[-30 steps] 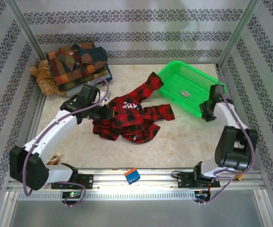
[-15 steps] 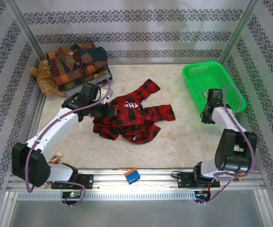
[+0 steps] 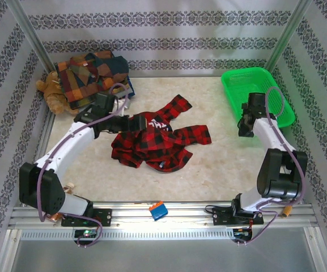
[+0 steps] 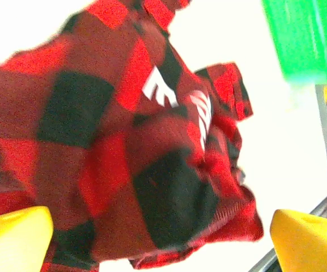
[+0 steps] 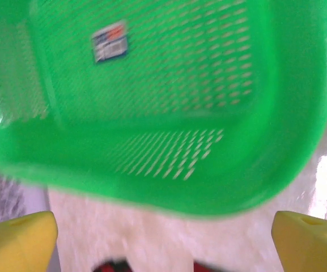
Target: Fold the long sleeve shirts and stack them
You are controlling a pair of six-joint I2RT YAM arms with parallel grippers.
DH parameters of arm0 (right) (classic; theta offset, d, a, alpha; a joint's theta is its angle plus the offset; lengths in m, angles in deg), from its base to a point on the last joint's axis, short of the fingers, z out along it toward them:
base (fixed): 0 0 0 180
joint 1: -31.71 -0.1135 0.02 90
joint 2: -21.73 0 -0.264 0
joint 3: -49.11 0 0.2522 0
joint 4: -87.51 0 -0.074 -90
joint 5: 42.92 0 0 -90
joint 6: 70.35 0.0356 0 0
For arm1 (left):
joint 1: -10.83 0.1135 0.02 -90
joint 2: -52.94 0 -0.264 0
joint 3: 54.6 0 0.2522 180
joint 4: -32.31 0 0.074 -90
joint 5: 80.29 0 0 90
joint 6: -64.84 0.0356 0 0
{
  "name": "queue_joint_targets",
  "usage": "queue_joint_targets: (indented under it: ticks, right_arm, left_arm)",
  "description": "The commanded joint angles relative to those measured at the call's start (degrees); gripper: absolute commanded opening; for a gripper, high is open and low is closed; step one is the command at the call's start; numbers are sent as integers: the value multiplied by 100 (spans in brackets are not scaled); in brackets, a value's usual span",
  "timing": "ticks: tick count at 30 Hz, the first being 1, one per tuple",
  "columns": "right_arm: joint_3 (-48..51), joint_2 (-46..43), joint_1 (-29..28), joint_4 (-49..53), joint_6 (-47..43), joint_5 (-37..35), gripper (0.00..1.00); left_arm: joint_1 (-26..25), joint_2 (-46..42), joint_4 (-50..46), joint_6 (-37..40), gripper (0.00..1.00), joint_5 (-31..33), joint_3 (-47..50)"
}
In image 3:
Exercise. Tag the red black plaid shirt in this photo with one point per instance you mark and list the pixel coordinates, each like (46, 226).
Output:
(157, 147)

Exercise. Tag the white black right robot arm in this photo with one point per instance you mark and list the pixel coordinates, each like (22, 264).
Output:
(265, 133)

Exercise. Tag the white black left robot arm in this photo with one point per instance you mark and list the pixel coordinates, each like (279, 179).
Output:
(64, 147)

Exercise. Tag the blue folded shirt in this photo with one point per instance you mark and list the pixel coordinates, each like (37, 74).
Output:
(131, 88)

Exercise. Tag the green plastic basket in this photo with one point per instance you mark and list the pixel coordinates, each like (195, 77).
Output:
(237, 85)

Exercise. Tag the multicolour plaid folded shirt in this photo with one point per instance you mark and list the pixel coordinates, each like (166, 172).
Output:
(81, 76)

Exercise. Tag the brown teddy bear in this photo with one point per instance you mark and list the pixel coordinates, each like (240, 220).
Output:
(52, 96)

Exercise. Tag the small wooden piece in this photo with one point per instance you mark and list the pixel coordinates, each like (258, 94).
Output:
(69, 188)

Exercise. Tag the blue orange toy block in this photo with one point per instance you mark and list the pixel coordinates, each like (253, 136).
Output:
(158, 212)

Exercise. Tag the crushed copper can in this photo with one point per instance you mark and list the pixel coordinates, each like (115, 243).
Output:
(54, 218)

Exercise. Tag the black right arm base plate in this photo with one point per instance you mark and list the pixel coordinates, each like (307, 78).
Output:
(221, 216)

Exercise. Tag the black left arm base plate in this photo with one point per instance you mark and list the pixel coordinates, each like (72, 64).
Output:
(105, 216)

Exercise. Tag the aluminium corner post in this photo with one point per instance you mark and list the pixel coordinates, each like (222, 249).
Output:
(288, 34)
(30, 31)

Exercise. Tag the aluminium front rail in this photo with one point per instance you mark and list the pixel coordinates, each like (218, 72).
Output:
(186, 218)

